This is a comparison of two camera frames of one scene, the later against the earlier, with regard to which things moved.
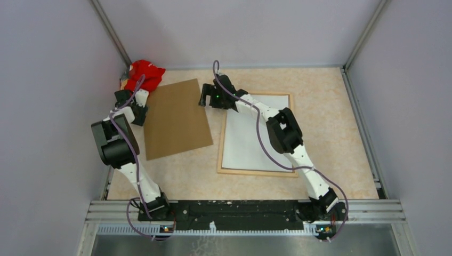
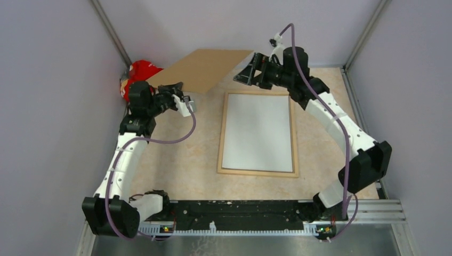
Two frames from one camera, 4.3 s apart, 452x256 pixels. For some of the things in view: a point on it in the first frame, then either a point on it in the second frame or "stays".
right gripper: (209, 90) → (258, 62)
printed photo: (243, 147) stays
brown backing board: (176, 120) → (202, 69)
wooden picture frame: (251, 172) stays
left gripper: (139, 120) → (175, 89)
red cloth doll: (153, 76) stays
